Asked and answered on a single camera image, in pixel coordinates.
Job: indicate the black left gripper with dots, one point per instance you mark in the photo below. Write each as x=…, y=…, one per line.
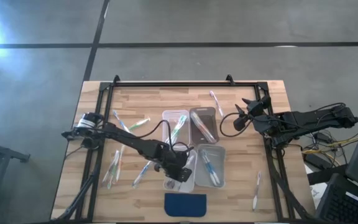
x=174, y=163

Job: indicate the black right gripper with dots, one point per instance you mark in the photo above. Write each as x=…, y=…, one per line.
x=256, y=115

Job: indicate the green toothbrush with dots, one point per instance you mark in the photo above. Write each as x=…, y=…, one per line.
x=177, y=127
x=112, y=179
x=139, y=123

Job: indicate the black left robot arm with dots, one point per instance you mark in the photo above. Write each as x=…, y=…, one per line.
x=126, y=140

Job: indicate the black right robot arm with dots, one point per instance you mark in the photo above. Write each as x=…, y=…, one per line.
x=309, y=123

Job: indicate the toothbrushes lower right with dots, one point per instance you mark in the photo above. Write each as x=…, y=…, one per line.
x=256, y=189

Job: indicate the dark toothbrush in wrapper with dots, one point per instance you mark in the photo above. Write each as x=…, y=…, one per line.
x=169, y=185

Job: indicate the white plastic bin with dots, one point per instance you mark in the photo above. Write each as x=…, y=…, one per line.
x=191, y=183

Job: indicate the clear plastic bin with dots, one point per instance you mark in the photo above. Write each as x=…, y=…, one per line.
x=185, y=137

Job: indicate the smoky brown translucent bin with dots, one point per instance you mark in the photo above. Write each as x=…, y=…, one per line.
x=211, y=116

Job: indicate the blue cloth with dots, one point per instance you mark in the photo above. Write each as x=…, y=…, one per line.
x=185, y=205

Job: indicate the grey plastic bin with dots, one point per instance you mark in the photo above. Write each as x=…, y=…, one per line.
x=219, y=152

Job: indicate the black power strip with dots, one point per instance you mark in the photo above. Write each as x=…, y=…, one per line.
x=314, y=161

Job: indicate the black laptop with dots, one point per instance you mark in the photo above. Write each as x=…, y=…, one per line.
x=346, y=205

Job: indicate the black stand base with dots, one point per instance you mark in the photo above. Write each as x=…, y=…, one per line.
x=5, y=151

